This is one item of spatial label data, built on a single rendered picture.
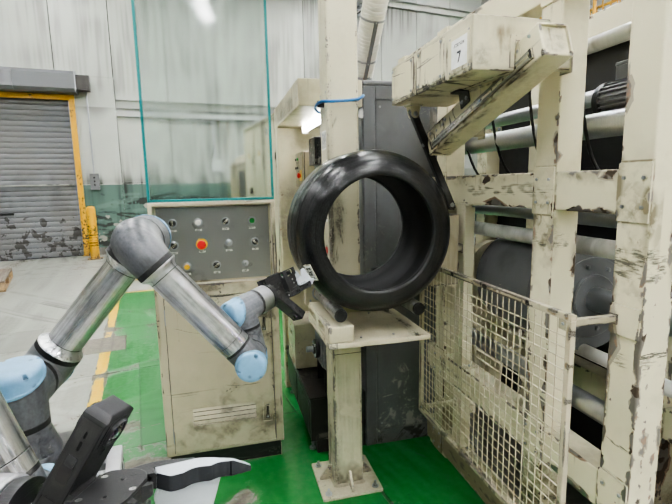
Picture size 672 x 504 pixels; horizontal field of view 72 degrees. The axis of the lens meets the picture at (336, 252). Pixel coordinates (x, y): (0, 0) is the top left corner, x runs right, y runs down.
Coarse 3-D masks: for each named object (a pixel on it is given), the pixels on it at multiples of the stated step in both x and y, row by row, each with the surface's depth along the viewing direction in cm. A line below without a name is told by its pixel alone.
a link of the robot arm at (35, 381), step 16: (0, 368) 102; (16, 368) 102; (32, 368) 102; (48, 368) 109; (0, 384) 97; (16, 384) 98; (32, 384) 101; (48, 384) 106; (16, 400) 99; (32, 400) 101; (48, 400) 106; (16, 416) 99; (32, 416) 101; (48, 416) 105
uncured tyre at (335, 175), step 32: (352, 160) 148; (384, 160) 149; (320, 192) 146; (416, 192) 177; (288, 224) 163; (320, 224) 146; (416, 224) 182; (448, 224) 160; (320, 256) 148; (416, 256) 181; (320, 288) 153; (352, 288) 152; (384, 288) 179; (416, 288) 158
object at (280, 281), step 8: (280, 272) 135; (288, 272) 137; (264, 280) 131; (272, 280) 133; (280, 280) 135; (288, 280) 135; (296, 280) 139; (272, 288) 130; (280, 288) 135; (288, 288) 135; (296, 288) 137; (288, 296) 135
